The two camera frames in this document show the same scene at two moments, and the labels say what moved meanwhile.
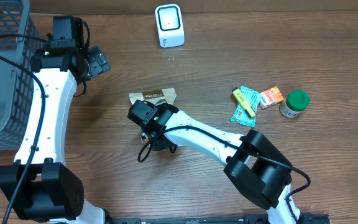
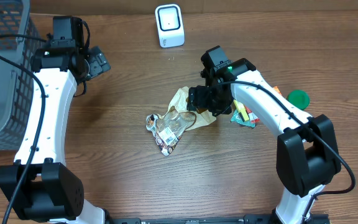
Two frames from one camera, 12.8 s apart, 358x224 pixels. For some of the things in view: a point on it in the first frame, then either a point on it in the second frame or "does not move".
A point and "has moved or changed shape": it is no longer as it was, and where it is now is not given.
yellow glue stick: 243,101 has moved or changed shape
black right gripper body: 159,144 → 197,98
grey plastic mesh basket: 7,89 does not move
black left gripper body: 97,62 does not move
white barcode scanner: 169,25 does not move
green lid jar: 296,101 does not move
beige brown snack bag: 156,96 has moved or changed shape
